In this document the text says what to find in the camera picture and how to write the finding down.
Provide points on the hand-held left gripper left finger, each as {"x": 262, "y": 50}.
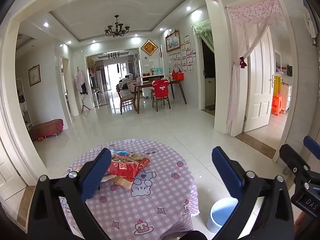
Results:
{"x": 96, "y": 172}

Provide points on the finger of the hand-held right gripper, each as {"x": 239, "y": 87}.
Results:
{"x": 290, "y": 156}
{"x": 312, "y": 146}

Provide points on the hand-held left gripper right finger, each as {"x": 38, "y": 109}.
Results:
{"x": 225, "y": 170}

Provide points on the red snack packet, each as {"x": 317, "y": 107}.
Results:
{"x": 122, "y": 168}

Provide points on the brown paper wrapper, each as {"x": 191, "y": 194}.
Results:
{"x": 122, "y": 182}

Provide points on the light blue waste bin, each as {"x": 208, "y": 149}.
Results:
{"x": 220, "y": 212}

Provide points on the person's right forearm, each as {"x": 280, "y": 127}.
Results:
{"x": 298, "y": 225}

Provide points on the orange plastic stool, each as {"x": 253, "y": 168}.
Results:
{"x": 276, "y": 105}

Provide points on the white cabinet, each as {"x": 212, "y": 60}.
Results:
{"x": 286, "y": 97}

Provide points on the pink brown bench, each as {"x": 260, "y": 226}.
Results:
{"x": 46, "y": 128}

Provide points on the pink checked tablecloth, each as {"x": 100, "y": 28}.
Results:
{"x": 155, "y": 205}

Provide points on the wooden coat stand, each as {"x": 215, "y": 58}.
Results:
{"x": 84, "y": 105}

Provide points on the white panel door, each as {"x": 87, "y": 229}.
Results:
{"x": 258, "y": 92}

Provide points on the person's black clothing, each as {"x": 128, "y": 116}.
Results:
{"x": 183, "y": 236}

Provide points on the bare wooden dining chair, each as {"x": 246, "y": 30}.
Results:
{"x": 125, "y": 98}

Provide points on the white washing machine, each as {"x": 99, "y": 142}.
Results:
{"x": 209, "y": 90}

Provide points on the pink lace door curtain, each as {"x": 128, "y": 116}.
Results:
{"x": 237, "y": 85}

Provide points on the white standing air conditioner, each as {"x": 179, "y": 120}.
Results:
{"x": 99, "y": 80}

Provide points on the wooden chair with cover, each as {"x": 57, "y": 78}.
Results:
{"x": 160, "y": 101}

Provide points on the pink hanging garment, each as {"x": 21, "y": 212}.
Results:
{"x": 79, "y": 78}

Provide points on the white sofa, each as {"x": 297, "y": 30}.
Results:
{"x": 127, "y": 82}

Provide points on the dark wooden dining table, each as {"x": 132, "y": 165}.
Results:
{"x": 145, "y": 85}

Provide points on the red white chair cover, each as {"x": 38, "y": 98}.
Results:
{"x": 161, "y": 88}

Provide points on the dark red curtain bow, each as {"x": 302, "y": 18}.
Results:
{"x": 243, "y": 62}

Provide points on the red bag on table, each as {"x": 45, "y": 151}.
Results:
{"x": 178, "y": 75}

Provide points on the white counter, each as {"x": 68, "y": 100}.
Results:
{"x": 152, "y": 76}

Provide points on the small potted plant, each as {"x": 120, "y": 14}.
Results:
{"x": 152, "y": 71}

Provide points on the small black chandelier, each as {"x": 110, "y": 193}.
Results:
{"x": 113, "y": 55}

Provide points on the green door curtain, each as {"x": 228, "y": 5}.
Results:
{"x": 203, "y": 28}

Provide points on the large black chandelier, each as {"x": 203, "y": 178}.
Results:
{"x": 117, "y": 28}

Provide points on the white framed wall mirror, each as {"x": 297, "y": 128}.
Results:
{"x": 278, "y": 60}

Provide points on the framed flower wall picture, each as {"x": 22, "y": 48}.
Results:
{"x": 34, "y": 75}

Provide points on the wall of paper certificates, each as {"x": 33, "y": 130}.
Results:
{"x": 186, "y": 61}

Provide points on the white wall ornament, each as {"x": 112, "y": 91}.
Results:
{"x": 308, "y": 22}

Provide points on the red diamond wall decoration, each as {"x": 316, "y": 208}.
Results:
{"x": 149, "y": 47}

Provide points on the framed wall painting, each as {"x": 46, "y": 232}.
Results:
{"x": 173, "y": 42}

